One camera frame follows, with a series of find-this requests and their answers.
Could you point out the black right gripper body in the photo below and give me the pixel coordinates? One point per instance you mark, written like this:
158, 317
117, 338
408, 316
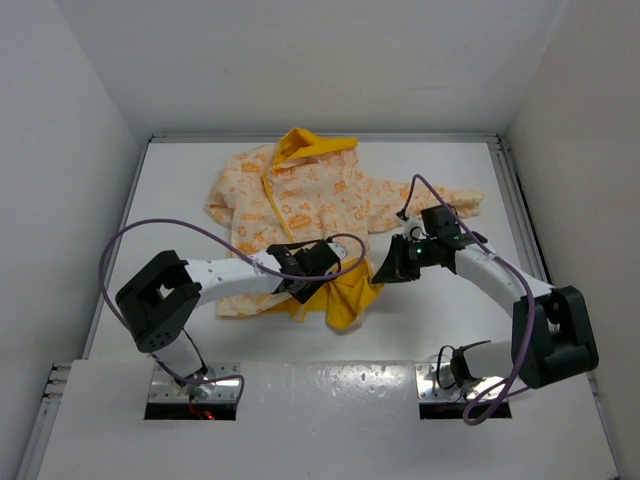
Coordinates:
410, 256

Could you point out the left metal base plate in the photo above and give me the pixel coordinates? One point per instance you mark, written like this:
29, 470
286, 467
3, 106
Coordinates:
222, 385

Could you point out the orange patterned yellow-lined jacket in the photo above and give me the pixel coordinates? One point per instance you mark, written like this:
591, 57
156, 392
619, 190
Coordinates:
307, 187

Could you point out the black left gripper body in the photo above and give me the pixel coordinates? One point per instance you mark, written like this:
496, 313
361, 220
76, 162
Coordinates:
305, 291

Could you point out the aluminium frame rail back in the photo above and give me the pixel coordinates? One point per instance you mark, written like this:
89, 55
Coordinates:
361, 136

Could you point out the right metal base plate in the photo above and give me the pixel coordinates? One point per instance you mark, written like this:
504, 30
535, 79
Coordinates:
435, 385

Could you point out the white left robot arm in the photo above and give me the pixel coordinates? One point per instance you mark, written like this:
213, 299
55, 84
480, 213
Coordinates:
157, 302

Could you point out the metal base plate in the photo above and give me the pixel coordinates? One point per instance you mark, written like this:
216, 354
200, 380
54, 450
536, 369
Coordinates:
435, 385
222, 385

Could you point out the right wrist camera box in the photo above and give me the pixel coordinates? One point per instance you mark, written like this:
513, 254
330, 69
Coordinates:
412, 227

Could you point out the aluminium frame rail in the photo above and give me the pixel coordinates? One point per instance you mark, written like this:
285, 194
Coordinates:
361, 136
532, 258

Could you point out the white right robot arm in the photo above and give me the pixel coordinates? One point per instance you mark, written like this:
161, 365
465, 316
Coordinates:
551, 334

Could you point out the aluminium frame rail right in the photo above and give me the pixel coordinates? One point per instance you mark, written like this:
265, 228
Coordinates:
532, 258

